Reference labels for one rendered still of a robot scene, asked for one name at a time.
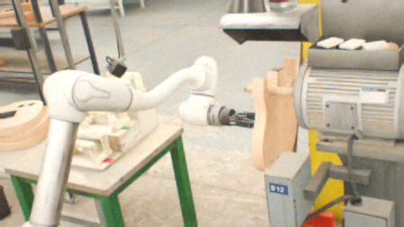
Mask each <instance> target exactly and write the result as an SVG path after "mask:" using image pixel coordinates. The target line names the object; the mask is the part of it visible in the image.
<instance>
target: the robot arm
mask: <svg viewBox="0 0 404 227"><path fill-rule="evenodd" d="M217 77H218V69H217V64H216V61H215V60H214V59H213V58H209V57H206V56H203V57H201V58H198V60H196V63H195V65H194V66H193V67H190V68H186V69H182V70H180V71H178V72H176V73H175V74H174V75H172V76H171V77H169V78H167V79H166V80H165V81H163V82H162V83H161V84H160V85H158V86H157V87H155V88H154V89H153V90H151V91H150V92H148V93H146V94H144V93H142V92H139V91H138V90H135V89H133V88H132V87H129V86H128V85H124V84H121V83H120V82H118V81H114V80H111V79H108V78H104V77H100V76H99V75H94V74H90V73H87V72H83V71H77V70H62V71H60V72H56V73H54V74H53V75H50V76H49V77H47V79H46V81H45V82H44V84H43V96H44V97H45V99H46V100H47V108H48V114H49V116H50V128H49V131H48V135H47V141H46V145H45V148H44V153H43V158H42V162H41V172H40V175H39V178H38V182H37V188H36V192H35V195H34V202H33V206H32V211H31V219H30V221H29V222H26V223H25V224H24V225H23V226H22V227H60V226H59V222H60V216H61V212H62V206H63V202H64V198H65V192H66V188H67V184H68V181H69V172H70V169H71V161H72V158H73V154H74V150H75V144H76V140H77V137H78V127H79V124H80V123H82V122H83V121H84V119H85V117H86V116H87V113H88V112H111V113H114V112H118V113H123V112H141V111H147V110H150V109H153V108H154V107H156V106H157V105H159V104H160V103H163V101H164V100H166V98H168V97H169V96H170V95H171V94H173V93H174V92H175V91H176V90H177V89H178V88H179V87H181V85H184V83H186V82H187V86H188V87H189V88H190V89H191V94H190V97H189V100H187V101H186V102H184V103H182V104H181V105H180V106H179V118H180V119H181V121H184V122H186V123H191V124H194V125H196V126H208V125H211V126H216V127H223V126H229V127H232V126H237V127H244V128H249V129H253V127H254V124H255V112H246V111H244V112H243V113H237V112H236V111H235V110H234V109H232V108H226V107H225V105H216V104H214V96H215V92H216V84H217Z"/></svg>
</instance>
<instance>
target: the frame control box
mask: <svg viewBox="0 0 404 227"><path fill-rule="evenodd" d="M310 179H311V158H310V155H309V154H301V153H296V152H291V151H285V150H284V151H283V152H282V153H281V154H280V156H279V157H277V159H276V160H275V161H274V163H273V164H272V165H271V167H270V168H268V171H267V172H265V175H264V180H265V193H266V199H267V205H268V211H269V223H270V226H272V227H300V226H301V224H302V223H303V222H305V221H308V220H309V219H311V218H314V217H315V216H316V215H319V214H320V213H322V212H324V211H325V210H326V209H329V208H330V207H331V206H334V205H335V204H337V203H340V202H342V201H343V200H346V199H350V203H351V205H352V206H356V204H355V203H354V196H353V195H350V194H346V195H342V196H339V197H337V198H336V199H335V200H333V201H331V202H330V203H327V204H326V205H323V206H322V207H320V208H319V209H317V210H315V211H314V212H312V213H311V214H308V212H310V210H311V208H312V206H313V205H314V201H310V200H307V199H304V194H303V190H304V188H305V186H306V185H307V184H308V181H309V180H310Z"/></svg>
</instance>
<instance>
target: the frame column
mask: <svg viewBox="0 0 404 227"><path fill-rule="evenodd" d="M337 155H338V157H339V159H340V160H341V161H342V166H345V167H348V156H347V155H344V154H337ZM353 167H355V168H363V169H371V170H372V180H371V182H370V184H369V185H365V184H359V183H355V186H356V189H357V191H358V195H360V196H364V197H372V198H377V199H381V200H384V201H393V202H394V203H395V227H404V163H402V162H397V161H391V160H381V159H371V158H361V157H355V156H353ZM343 185H344V195H346V194H350V195H353V192H352V188H351V185H350V182H346V181H343Z"/></svg>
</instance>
